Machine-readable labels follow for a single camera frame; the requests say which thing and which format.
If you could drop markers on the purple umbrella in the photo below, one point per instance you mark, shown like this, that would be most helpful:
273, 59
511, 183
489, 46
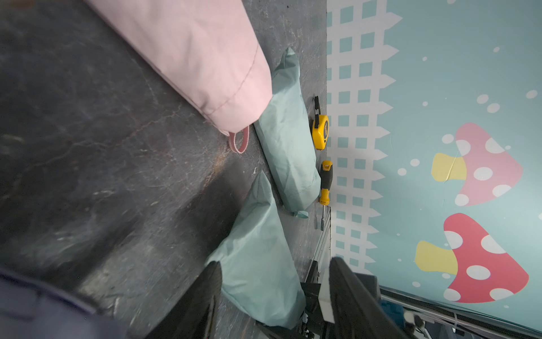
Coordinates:
36, 309

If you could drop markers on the yellow black screwdriver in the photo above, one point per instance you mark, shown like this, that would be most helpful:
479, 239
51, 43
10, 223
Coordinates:
326, 175

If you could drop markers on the yellow tape measure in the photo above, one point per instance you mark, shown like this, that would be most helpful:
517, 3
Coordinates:
320, 128

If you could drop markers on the mint sleeved umbrella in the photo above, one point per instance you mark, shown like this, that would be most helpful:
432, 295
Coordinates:
258, 272
284, 134

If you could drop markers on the pink sleeved umbrella rear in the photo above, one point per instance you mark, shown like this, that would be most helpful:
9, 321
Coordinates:
206, 50

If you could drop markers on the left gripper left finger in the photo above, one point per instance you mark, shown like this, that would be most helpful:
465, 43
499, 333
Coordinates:
195, 314

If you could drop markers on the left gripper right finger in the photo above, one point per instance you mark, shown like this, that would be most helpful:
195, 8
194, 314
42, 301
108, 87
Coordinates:
357, 314

